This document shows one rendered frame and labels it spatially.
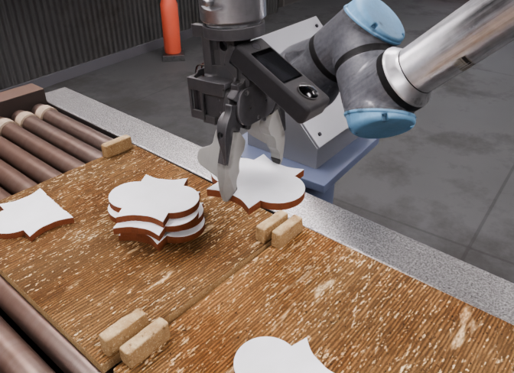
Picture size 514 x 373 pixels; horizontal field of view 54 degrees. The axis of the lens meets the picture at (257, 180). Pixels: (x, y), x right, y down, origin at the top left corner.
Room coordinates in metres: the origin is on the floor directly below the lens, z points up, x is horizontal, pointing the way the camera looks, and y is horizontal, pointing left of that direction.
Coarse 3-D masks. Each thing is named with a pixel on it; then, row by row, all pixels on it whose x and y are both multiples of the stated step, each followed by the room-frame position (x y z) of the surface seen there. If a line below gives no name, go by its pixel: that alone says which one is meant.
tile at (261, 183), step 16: (240, 160) 0.61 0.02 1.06; (256, 160) 0.61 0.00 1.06; (240, 176) 0.57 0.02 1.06; (256, 176) 0.57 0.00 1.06; (272, 176) 0.57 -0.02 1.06; (288, 176) 0.57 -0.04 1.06; (208, 192) 0.54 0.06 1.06; (240, 192) 0.53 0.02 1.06; (256, 192) 0.53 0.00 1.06; (272, 192) 0.53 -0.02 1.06; (288, 192) 0.53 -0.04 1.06; (304, 192) 0.53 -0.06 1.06; (256, 208) 0.50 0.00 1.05; (272, 208) 0.50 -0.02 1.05; (288, 208) 0.51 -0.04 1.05
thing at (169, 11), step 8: (168, 0) 4.26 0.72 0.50; (168, 8) 4.25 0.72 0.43; (176, 8) 4.28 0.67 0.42; (168, 16) 4.25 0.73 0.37; (176, 16) 4.28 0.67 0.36; (168, 24) 4.25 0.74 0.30; (176, 24) 4.27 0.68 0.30; (168, 32) 4.25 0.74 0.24; (176, 32) 4.27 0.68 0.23; (168, 40) 4.25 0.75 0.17; (176, 40) 4.26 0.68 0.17; (168, 48) 4.25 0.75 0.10; (176, 48) 4.26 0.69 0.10; (168, 56) 4.21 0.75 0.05; (176, 56) 4.22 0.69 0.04
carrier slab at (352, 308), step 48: (240, 288) 0.49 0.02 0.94; (288, 288) 0.49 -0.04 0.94; (336, 288) 0.49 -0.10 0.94; (384, 288) 0.49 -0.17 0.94; (432, 288) 0.49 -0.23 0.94; (192, 336) 0.41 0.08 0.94; (240, 336) 0.41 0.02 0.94; (288, 336) 0.41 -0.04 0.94; (336, 336) 0.41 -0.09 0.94; (384, 336) 0.41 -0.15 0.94; (432, 336) 0.41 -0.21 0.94; (480, 336) 0.41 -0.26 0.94
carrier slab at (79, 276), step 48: (48, 192) 0.72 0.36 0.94; (96, 192) 0.72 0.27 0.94; (0, 240) 0.59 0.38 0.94; (48, 240) 0.59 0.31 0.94; (96, 240) 0.59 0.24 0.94; (192, 240) 0.59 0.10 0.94; (240, 240) 0.59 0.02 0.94; (48, 288) 0.49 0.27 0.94; (96, 288) 0.49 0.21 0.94; (144, 288) 0.49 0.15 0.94; (192, 288) 0.49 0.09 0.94; (96, 336) 0.41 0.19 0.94
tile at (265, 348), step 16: (240, 352) 0.38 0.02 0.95; (256, 352) 0.38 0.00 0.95; (272, 352) 0.38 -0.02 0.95; (288, 352) 0.38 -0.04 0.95; (304, 352) 0.38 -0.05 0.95; (240, 368) 0.35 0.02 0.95; (256, 368) 0.35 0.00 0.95; (272, 368) 0.35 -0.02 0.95; (288, 368) 0.35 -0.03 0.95; (304, 368) 0.35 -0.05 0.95; (320, 368) 0.35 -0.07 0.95
